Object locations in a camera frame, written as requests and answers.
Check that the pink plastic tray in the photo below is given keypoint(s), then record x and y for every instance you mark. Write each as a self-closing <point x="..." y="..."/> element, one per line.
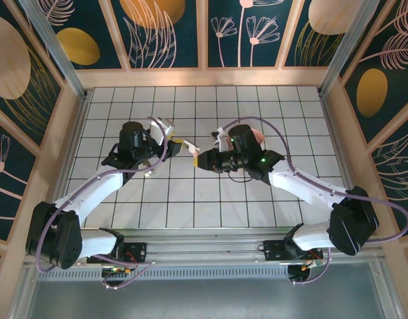
<point x="259" y="136"/>

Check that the aluminium mounting rail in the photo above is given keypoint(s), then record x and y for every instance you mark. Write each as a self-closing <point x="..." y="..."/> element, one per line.
<point x="204" y="247"/>

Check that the aluminium frame post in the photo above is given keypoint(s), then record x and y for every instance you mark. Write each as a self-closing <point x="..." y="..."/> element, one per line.
<point x="343" y="43"/>
<point x="54" y="43"/>

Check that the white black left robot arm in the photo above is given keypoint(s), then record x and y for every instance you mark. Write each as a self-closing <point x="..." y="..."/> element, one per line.
<point x="97" y="189"/>

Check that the black electronics board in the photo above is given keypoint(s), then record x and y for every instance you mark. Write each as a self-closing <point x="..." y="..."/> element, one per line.
<point x="116" y="270"/>

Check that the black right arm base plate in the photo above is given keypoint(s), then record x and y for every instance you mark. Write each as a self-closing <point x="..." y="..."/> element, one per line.
<point x="273" y="251"/>

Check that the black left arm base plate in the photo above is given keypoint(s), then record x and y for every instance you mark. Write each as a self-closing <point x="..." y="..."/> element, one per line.
<point x="137" y="251"/>

